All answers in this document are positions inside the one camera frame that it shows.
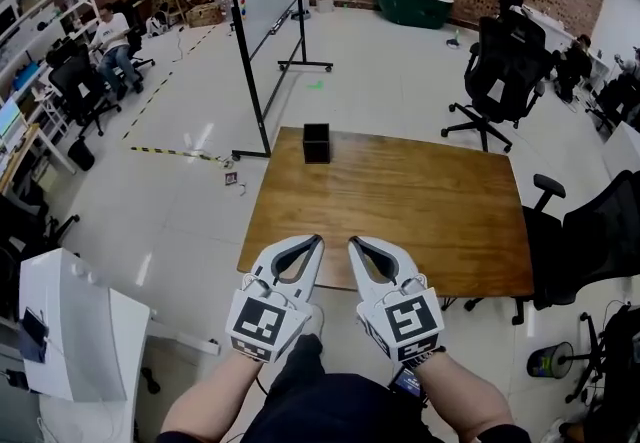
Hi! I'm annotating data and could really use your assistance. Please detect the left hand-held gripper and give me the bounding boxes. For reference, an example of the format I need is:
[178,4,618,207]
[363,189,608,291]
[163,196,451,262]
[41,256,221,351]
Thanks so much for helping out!
[224,233,325,364]

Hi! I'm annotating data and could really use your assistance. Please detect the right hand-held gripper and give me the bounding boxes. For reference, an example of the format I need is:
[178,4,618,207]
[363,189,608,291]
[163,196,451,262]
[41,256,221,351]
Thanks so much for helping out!
[347,235,446,364]

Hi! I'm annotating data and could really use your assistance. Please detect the black cube box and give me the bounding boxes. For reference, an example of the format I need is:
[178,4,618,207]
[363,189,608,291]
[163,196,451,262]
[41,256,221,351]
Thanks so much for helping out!
[302,122,332,166]

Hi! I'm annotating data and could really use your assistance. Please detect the person's right forearm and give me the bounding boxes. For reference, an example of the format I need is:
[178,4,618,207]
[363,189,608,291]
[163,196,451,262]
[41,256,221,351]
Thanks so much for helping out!
[412,349,517,443]

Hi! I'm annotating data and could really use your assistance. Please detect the person's left forearm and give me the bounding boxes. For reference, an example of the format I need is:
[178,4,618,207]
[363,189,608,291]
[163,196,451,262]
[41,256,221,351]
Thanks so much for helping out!
[159,353,265,443]

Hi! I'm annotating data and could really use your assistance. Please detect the person's white shoe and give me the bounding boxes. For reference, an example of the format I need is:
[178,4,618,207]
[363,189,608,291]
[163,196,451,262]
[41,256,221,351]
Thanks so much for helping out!
[303,305,326,338]

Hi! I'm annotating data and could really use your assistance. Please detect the small black screen device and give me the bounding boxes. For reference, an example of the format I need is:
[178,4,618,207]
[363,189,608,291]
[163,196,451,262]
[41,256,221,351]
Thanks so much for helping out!
[389,365,430,401]

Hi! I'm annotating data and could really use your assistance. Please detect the person's dark clothed legs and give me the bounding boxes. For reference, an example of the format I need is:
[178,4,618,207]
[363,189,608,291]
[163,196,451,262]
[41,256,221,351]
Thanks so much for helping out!
[239,333,449,443]

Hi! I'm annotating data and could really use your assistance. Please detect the black office chair with armrest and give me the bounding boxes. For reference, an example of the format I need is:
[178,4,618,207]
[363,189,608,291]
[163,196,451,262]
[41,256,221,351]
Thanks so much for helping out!
[463,169,640,327]

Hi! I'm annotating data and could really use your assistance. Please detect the white machine housing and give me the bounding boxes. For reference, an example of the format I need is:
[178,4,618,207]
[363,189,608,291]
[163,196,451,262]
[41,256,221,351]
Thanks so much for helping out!
[18,247,152,405]

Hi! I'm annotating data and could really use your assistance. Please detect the black mesh office chair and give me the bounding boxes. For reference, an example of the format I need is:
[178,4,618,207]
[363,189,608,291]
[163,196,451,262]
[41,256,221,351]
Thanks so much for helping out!
[440,14,547,154]

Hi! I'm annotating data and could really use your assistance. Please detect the black chair base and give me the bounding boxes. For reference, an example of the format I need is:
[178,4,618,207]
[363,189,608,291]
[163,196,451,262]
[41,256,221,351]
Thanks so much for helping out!
[563,300,640,432]

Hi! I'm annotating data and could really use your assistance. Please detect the black trash bin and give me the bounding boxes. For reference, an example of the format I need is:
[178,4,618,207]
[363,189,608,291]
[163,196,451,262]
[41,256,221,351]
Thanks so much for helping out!
[67,135,97,173]

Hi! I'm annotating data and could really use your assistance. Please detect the dark green bathtub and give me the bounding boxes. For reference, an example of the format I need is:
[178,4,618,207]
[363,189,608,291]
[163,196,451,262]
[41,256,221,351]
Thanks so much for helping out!
[368,0,455,31]

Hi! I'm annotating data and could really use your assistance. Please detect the wooden crate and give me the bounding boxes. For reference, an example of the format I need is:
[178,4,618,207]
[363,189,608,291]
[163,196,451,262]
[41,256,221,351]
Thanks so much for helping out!
[185,2,224,29]

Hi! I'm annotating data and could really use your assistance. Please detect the small white robot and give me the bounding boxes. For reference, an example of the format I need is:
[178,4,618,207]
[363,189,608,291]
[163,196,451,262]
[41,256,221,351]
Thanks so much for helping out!
[146,13,172,38]

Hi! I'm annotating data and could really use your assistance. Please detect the white shelving rack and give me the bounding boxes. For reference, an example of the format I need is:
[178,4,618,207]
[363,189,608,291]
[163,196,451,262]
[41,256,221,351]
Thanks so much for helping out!
[0,0,101,175]

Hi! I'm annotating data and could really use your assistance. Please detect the wire mesh waste basket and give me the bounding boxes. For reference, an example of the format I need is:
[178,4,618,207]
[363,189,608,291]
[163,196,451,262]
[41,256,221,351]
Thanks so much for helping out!
[526,341,575,379]

